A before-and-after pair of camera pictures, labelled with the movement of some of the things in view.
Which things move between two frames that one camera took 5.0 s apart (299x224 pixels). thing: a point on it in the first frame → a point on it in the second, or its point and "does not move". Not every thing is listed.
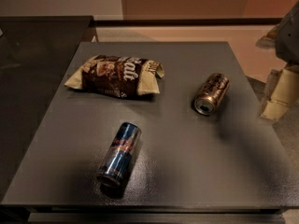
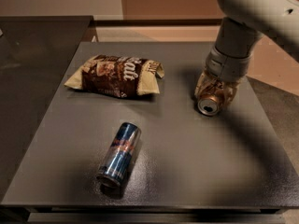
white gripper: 289,39 → 226,65
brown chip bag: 117,77 does not move
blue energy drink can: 119,154 does not move
